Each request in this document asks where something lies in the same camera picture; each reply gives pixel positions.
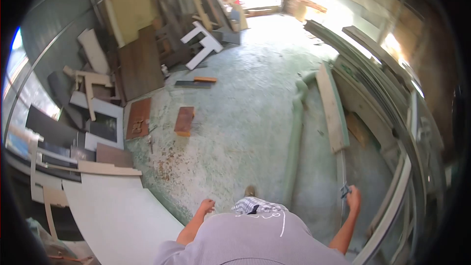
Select person's right hand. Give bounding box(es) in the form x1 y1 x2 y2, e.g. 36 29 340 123
346 185 362 215

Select person's left hand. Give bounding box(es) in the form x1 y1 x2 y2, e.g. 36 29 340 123
198 198 216 215

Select long thin metal strip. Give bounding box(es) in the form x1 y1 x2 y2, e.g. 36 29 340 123
336 149 349 229

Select person's legs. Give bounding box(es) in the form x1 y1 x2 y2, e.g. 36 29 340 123
231 185 289 215

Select person's body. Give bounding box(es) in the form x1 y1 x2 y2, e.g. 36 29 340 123
154 208 351 265

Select green pipe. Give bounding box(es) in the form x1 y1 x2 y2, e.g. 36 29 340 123
282 71 318 208

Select long pale wooden plank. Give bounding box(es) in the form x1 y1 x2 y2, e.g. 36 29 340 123
315 61 350 154

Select reddish brown wooden block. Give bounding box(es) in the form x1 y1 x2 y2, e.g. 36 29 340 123
174 106 196 137

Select large white curved board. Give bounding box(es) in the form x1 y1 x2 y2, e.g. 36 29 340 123
62 173 185 265

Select beige narrow plank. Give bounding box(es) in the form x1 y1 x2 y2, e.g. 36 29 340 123
77 160 143 177

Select brown laminate board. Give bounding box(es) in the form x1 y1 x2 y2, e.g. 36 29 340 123
96 142 134 169

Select stack of long wooden planks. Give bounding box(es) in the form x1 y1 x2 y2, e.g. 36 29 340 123
303 19 429 207

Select brown flat board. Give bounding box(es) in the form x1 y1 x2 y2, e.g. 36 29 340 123
125 97 152 141

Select dark grey flat plank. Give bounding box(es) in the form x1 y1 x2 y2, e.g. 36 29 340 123
174 80 213 89

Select large dark brown panel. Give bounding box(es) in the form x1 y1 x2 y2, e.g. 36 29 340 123
117 25 165 102

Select white leaning board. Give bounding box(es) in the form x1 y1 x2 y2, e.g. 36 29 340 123
77 28 111 76

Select white frame with dark panel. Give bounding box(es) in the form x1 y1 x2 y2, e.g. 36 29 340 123
69 91 125 152

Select white T-shaped wooden frame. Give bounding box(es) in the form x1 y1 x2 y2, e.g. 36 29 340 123
180 21 224 71

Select beige wooden stool frame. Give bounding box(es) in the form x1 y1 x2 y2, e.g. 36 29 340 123
62 65 115 122

